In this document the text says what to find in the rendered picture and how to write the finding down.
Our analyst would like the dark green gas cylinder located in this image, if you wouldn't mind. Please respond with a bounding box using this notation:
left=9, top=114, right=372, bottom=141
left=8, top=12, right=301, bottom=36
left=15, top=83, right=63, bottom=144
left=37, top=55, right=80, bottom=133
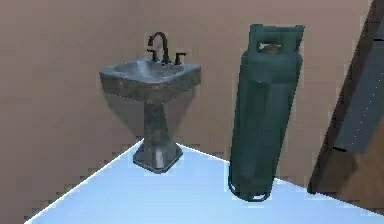
left=227, top=23, right=306, bottom=203

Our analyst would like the black sink faucet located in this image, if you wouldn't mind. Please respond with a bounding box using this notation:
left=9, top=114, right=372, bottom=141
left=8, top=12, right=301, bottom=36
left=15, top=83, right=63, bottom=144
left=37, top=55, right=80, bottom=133
left=146, top=31, right=187, bottom=66

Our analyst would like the brown room door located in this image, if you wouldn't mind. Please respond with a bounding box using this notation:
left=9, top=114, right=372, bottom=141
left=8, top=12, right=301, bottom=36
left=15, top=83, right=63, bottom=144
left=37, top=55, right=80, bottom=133
left=307, top=0, right=384, bottom=214

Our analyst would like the grey pedestal sink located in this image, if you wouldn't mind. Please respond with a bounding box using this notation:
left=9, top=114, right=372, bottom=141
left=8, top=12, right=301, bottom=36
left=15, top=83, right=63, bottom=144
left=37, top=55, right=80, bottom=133
left=98, top=58, right=202, bottom=175

